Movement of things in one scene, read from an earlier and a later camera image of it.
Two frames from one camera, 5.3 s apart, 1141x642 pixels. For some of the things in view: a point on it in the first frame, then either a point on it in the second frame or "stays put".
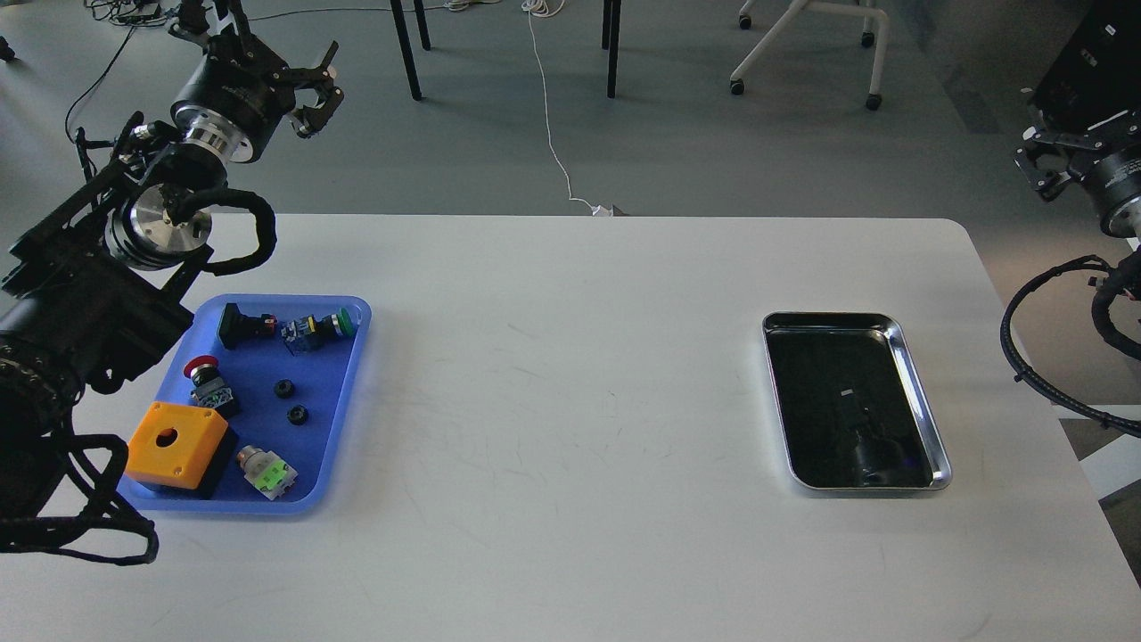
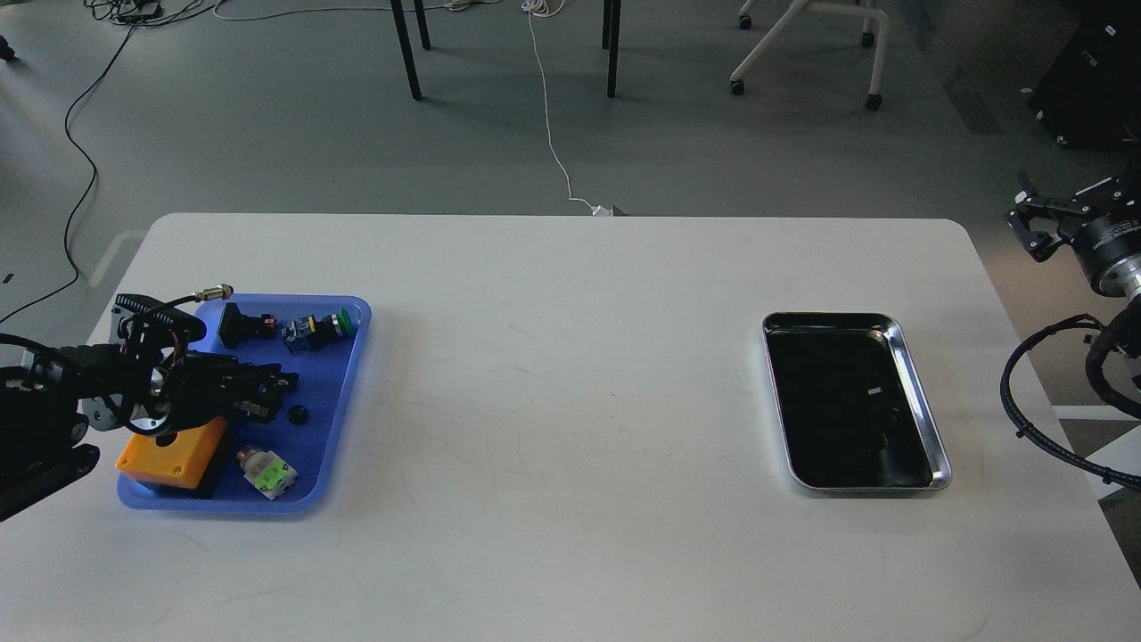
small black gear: [297, 415] stays put
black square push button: [236, 327] stays put
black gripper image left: [237, 99] to [160, 389]
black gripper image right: [1106, 156] to [1109, 241]
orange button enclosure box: [175, 445] stays put
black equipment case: [1096, 74] stays put
